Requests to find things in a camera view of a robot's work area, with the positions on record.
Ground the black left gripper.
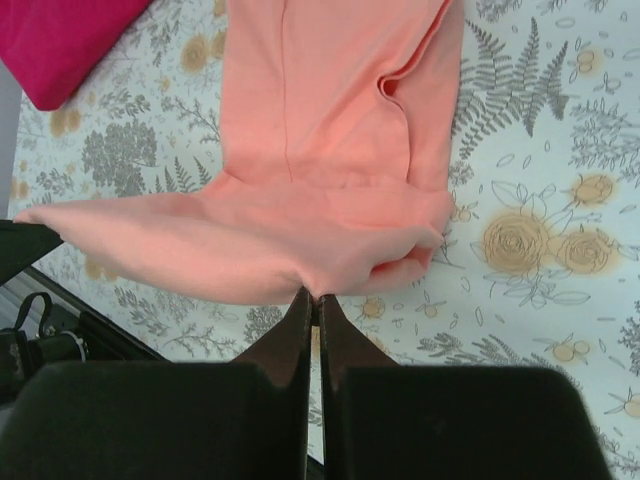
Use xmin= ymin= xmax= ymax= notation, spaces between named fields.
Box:
xmin=0 ymin=220 xmax=89 ymax=405

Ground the salmon pink t-shirt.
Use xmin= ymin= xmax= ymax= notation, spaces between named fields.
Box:
xmin=17 ymin=1 xmax=465 ymax=305

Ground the floral patterned table mat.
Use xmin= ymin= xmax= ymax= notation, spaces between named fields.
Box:
xmin=8 ymin=1 xmax=639 ymax=479

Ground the folded crimson red t-shirt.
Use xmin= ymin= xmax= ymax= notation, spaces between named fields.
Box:
xmin=1 ymin=0 xmax=150 ymax=111

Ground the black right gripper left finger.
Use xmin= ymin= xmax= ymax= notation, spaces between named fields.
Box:
xmin=1 ymin=290 xmax=311 ymax=479

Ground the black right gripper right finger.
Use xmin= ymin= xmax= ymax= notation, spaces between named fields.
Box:
xmin=318 ymin=296 xmax=611 ymax=479

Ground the aluminium front frame rail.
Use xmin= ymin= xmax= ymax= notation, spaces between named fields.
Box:
xmin=1 ymin=267 xmax=164 ymax=361

